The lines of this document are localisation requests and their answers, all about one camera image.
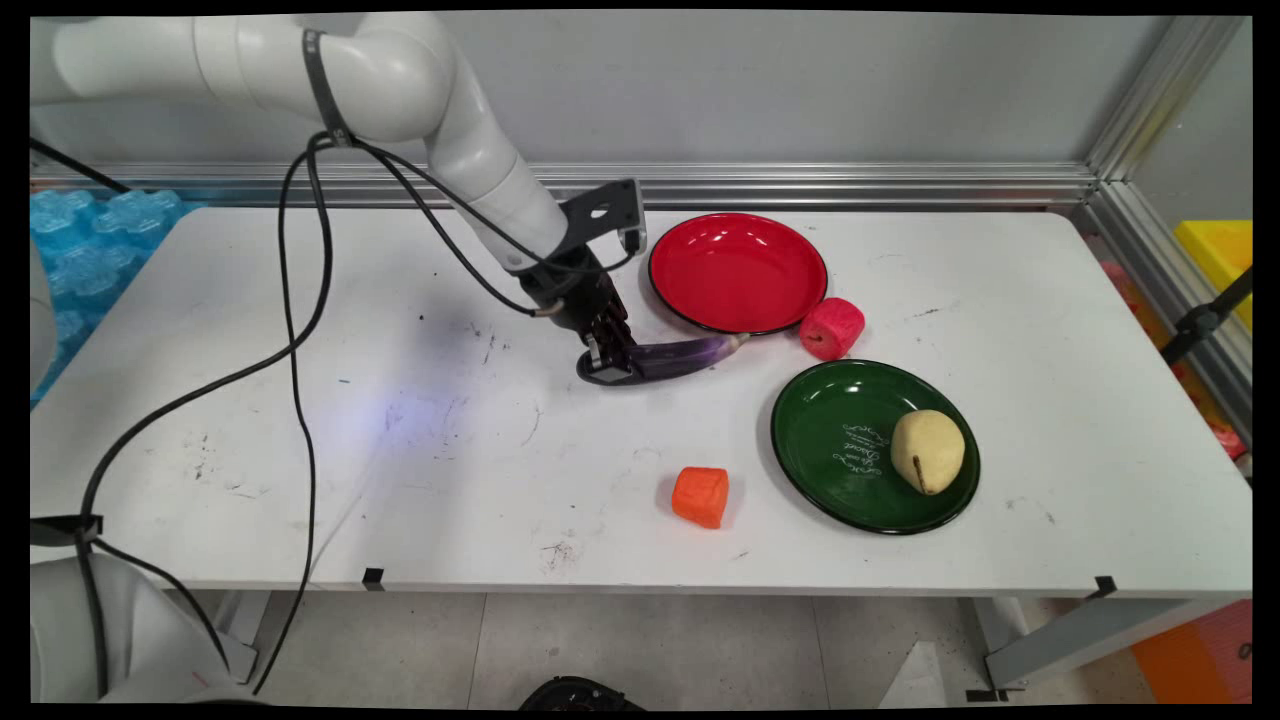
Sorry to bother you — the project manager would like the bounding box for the orange carrot piece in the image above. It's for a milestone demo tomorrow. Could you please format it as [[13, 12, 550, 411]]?
[[671, 466, 730, 530]]

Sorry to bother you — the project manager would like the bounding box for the orange box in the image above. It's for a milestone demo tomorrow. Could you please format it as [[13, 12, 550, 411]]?
[[1130, 600, 1253, 704]]

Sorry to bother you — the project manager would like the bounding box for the aluminium frame post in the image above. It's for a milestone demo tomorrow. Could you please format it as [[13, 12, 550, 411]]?
[[1085, 15, 1248, 183]]

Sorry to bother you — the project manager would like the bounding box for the red round plate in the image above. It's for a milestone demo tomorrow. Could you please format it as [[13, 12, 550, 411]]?
[[648, 212, 829, 336]]

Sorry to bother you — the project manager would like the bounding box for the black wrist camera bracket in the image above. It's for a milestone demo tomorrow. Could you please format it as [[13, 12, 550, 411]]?
[[558, 178, 648, 263]]

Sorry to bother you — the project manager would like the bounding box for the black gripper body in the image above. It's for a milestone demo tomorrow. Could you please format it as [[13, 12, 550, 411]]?
[[518, 248, 629, 346]]

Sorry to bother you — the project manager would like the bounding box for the dark green round plate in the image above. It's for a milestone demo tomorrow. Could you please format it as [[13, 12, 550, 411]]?
[[770, 359, 982, 536]]

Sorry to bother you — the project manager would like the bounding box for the purple toy eggplant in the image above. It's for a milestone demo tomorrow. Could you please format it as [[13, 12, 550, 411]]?
[[577, 333, 751, 387]]

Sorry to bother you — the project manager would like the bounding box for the yellow plastic box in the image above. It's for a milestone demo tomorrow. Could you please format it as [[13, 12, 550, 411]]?
[[1173, 220, 1253, 331]]

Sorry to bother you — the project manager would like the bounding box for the blue foam mat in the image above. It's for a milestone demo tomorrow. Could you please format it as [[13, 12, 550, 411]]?
[[30, 188, 206, 406]]

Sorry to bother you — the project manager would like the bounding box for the black round floor object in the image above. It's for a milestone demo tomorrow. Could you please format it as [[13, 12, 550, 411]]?
[[518, 676, 646, 711]]

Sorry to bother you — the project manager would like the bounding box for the grey table leg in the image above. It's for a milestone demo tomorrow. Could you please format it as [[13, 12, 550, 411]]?
[[960, 597, 1216, 693], [215, 590, 273, 683]]

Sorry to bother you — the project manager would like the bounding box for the black stand clamp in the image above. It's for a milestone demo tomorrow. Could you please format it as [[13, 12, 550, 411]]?
[[1160, 265, 1253, 366]]

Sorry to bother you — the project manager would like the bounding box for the aluminium frame rail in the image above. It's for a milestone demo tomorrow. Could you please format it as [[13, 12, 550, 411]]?
[[1075, 180, 1253, 446], [30, 160, 1101, 211]]

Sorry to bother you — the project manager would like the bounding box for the black arm strap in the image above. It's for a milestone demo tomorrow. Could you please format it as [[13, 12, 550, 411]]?
[[302, 29, 354, 147]]

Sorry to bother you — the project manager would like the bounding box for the red toy apple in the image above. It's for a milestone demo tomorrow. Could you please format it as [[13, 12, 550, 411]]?
[[799, 297, 866, 362]]

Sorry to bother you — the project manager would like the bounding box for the black cable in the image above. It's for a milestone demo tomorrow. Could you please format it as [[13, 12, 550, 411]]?
[[30, 138, 131, 194], [78, 135, 336, 701], [250, 140, 331, 696], [350, 138, 546, 319], [350, 138, 641, 276]]

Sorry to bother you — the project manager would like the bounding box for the cream toy pear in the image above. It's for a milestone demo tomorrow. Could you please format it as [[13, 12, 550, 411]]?
[[890, 409, 967, 497]]

